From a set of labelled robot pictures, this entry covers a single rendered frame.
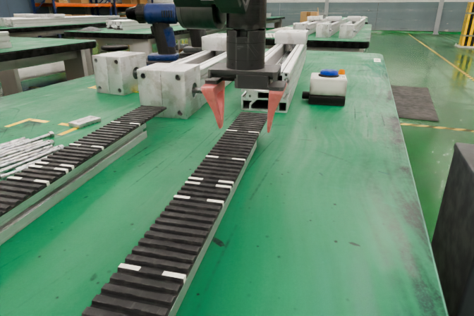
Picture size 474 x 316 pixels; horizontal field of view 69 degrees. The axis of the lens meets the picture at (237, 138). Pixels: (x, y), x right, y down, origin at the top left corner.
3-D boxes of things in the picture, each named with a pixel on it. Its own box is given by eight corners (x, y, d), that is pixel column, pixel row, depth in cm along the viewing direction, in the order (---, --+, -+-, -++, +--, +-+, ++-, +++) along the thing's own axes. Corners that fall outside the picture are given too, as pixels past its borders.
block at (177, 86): (198, 120, 68) (196, 72, 64) (140, 116, 70) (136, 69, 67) (211, 108, 76) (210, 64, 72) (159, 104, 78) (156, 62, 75)
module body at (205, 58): (201, 107, 76) (199, 68, 73) (159, 104, 78) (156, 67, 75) (261, 58, 149) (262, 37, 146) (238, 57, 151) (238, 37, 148)
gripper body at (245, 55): (219, 73, 56) (218, 26, 54) (281, 77, 54) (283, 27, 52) (207, 82, 50) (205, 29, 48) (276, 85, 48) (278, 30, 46)
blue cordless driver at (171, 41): (183, 77, 109) (179, 3, 101) (121, 77, 109) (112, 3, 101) (187, 73, 116) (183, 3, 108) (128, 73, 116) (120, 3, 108)
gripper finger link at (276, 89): (242, 122, 58) (243, 67, 55) (284, 125, 57) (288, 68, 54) (233, 136, 52) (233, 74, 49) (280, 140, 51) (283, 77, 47)
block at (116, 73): (132, 96, 85) (127, 58, 82) (96, 92, 90) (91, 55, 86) (156, 88, 94) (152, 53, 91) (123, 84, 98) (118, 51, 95)
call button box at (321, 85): (344, 106, 77) (348, 78, 75) (300, 104, 79) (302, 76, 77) (343, 97, 84) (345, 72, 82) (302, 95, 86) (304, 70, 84)
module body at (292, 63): (287, 113, 72) (289, 72, 69) (240, 109, 74) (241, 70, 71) (305, 59, 145) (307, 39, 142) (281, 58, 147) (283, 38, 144)
